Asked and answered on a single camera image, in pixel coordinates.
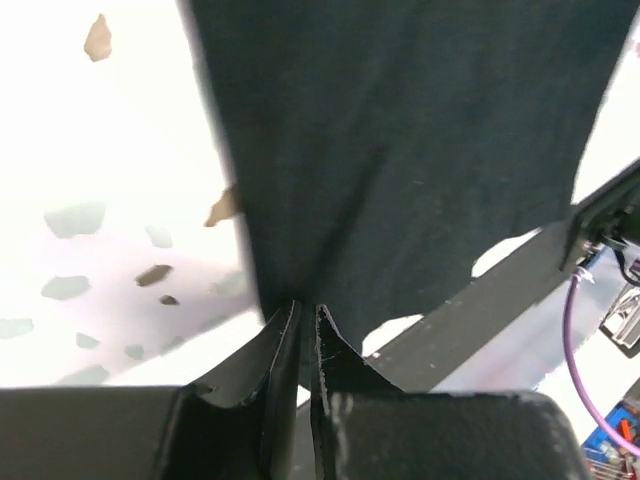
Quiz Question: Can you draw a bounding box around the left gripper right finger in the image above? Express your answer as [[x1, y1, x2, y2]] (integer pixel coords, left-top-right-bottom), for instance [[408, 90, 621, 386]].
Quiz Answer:
[[311, 305, 590, 480]]

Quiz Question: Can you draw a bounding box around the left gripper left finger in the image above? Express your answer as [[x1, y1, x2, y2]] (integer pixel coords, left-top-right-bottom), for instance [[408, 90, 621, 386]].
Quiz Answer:
[[150, 301, 301, 479]]

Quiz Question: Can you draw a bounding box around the black t shirt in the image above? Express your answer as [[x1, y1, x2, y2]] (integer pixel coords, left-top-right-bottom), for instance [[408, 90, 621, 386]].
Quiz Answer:
[[175, 0, 639, 354]]

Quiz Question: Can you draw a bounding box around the blue crate with tools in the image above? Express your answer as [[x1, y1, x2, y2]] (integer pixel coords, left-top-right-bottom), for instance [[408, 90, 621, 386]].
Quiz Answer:
[[581, 394, 640, 480]]

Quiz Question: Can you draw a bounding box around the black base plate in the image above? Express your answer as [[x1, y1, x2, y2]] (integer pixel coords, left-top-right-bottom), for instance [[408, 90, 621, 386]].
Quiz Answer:
[[294, 165, 639, 479]]

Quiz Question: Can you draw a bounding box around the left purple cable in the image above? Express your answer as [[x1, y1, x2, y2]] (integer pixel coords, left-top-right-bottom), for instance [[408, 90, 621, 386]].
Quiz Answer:
[[562, 267, 640, 457]]

